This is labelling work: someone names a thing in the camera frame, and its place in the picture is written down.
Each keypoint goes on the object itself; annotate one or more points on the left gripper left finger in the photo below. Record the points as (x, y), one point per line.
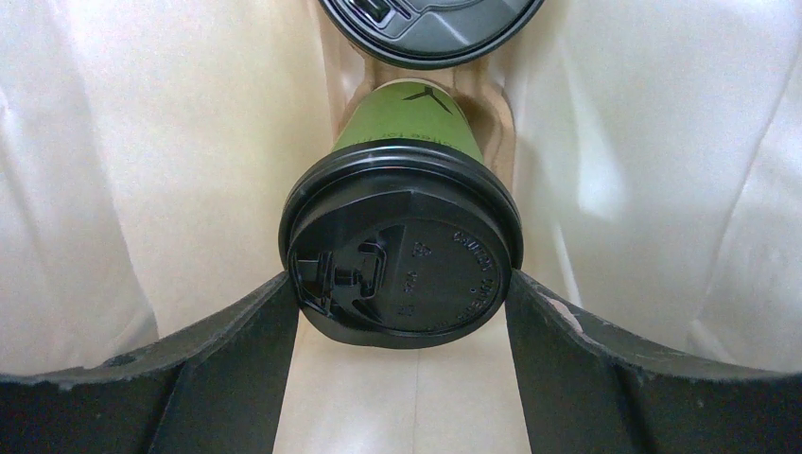
(216, 386)

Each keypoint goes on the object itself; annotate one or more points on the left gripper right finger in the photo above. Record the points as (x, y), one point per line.
(588, 386)

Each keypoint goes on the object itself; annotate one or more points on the black plastic cup lid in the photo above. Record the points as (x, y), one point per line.
(400, 244)

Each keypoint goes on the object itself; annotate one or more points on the brown paper bag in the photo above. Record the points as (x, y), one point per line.
(147, 148)

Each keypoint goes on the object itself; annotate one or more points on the green paper coffee cup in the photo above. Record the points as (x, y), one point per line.
(412, 109)

